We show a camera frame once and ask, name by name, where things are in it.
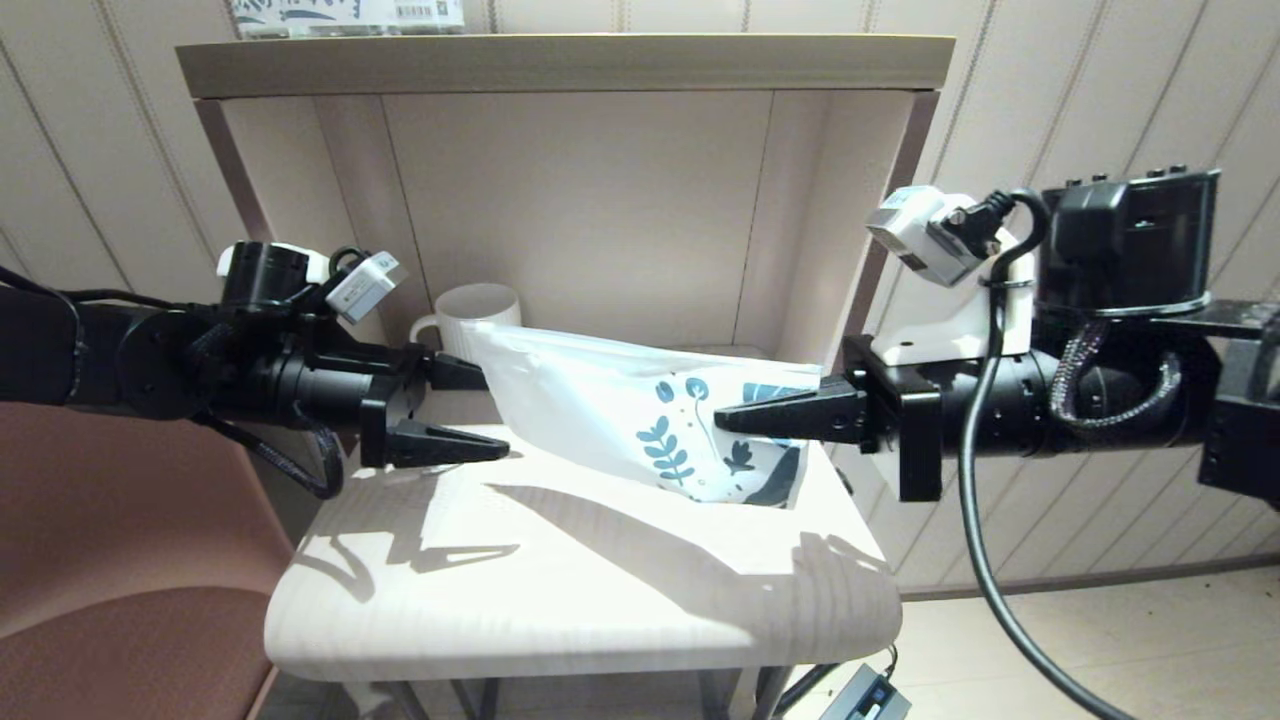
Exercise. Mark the light wooden desk with shelf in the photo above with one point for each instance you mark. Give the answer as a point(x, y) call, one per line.
point(600, 200)

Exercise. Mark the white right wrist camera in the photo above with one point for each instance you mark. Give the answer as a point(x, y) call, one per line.
point(950, 280)

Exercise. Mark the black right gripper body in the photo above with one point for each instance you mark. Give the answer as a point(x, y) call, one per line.
point(915, 430)

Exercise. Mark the white ribbed ceramic mug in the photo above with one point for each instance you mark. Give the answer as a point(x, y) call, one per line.
point(470, 310)

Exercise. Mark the reddish brown chair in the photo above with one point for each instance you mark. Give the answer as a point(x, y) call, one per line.
point(110, 580)

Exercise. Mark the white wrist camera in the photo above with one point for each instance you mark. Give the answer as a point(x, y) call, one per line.
point(365, 285)
point(950, 280)

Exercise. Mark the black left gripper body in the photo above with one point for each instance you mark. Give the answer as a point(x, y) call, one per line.
point(395, 400)

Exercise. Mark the patterned package with barcode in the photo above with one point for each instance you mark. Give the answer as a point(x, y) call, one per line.
point(345, 14)

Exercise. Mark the white floral plastic bag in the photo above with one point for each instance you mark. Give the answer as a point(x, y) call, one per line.
point(600, 400)

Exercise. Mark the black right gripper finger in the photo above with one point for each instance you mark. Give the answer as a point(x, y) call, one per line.
point(810, 398)
point(790, 425)

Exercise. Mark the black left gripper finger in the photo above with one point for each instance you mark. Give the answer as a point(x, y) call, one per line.
point(445, 445)
point(455, 372)

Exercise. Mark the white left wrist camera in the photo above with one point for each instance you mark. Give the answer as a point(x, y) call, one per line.
point(365, 285)

